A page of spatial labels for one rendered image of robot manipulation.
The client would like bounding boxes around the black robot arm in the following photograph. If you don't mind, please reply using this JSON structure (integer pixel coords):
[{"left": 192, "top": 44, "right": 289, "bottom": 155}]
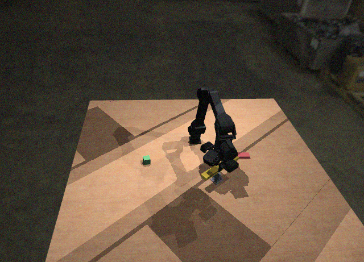
[{"left": 188, "top": 87, "right": 238, "bottom": 166}]

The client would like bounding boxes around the yellow bar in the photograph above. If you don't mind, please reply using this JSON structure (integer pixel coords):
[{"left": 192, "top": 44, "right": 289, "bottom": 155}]
[{"left": 201, "top": 156, "right": 239, "bottom": 181}]

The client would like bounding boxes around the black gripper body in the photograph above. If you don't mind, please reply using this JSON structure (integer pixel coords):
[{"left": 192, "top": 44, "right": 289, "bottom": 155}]
[{"left": 200, "top": 142, "right": 239, "bottom": 173}]

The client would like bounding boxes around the green cube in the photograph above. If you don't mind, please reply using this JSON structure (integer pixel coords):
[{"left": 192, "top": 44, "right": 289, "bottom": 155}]
[{"left": 143, "top": 155, "right": 151, "bottom": 165}]

